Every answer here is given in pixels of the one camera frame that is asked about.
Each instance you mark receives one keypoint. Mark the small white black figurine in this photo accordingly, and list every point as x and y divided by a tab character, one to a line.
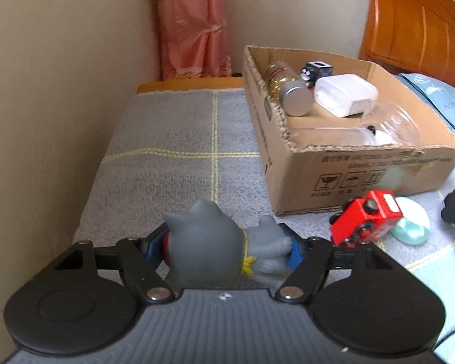
381	136

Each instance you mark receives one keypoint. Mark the grey cat figurine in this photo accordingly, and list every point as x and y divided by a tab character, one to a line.
212	246

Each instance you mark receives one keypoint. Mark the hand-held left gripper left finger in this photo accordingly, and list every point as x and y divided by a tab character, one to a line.
155	245

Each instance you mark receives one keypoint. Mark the pink curtain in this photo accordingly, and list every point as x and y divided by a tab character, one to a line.
191	26

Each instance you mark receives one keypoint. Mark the clear plastic jar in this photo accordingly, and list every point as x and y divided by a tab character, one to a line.
333	136

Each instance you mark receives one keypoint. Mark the blue floral pillow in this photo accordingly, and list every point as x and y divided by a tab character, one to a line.
440	98

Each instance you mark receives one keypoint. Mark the cardboard box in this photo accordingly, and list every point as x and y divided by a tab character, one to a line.
318	174

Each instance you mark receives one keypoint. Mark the glass bottle with gold flakes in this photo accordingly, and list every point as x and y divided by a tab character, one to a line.
288	89

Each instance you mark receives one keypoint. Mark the pale green rounded object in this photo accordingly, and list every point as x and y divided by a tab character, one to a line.
413	222

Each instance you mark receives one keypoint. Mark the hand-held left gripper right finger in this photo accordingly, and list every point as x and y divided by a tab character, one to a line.
295	253

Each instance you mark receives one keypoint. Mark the clear square plastic container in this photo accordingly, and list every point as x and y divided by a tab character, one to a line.
396	121

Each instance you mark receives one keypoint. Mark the black cube toy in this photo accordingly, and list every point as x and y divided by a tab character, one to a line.
317	71

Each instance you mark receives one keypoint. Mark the checked teal grey blanket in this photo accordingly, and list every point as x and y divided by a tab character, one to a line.
167	151

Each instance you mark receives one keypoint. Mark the wooden headboard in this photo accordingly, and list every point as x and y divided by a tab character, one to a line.
417	22

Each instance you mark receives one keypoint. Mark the red toy truck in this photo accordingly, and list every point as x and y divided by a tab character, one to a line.
364	218

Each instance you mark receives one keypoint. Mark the white plastic container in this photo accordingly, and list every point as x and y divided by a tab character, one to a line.
345	93

